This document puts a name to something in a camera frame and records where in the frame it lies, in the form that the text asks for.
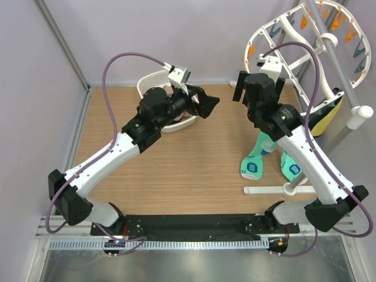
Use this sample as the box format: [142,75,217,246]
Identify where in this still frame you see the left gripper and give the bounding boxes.
[155,83,219,130]

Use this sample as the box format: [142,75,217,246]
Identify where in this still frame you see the teal patterned sock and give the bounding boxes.
[281,150,301,182]
[240,132,277,180]

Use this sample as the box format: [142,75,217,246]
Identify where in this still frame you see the white round clip hanger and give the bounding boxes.
[243,1,372,109]

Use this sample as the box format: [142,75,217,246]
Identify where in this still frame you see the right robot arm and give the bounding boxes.
[233,71,369,233]

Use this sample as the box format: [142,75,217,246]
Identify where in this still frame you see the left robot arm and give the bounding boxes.
[48,85,220,235]

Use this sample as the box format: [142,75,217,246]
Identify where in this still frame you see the white perforated plastic basket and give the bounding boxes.
[136,70,196,133]

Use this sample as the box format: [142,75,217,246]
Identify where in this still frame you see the yellow sock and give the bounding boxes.
[310,96,344,137]

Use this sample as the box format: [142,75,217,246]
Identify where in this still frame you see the white and grey drying rack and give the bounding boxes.
[243,15,374,197]

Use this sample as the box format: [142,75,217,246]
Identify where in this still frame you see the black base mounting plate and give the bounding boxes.
[104,214,300,241]

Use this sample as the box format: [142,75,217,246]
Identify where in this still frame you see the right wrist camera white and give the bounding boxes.
[257,54,283,82]

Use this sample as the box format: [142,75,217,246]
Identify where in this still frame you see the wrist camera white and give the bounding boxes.
[257,54,283,82]
[164,64,191,94]

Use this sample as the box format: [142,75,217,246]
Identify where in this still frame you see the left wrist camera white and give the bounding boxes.
[164,64,191,94]

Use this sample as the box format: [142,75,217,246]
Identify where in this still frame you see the slotted grey cable duct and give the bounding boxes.
[48,238,269,251]

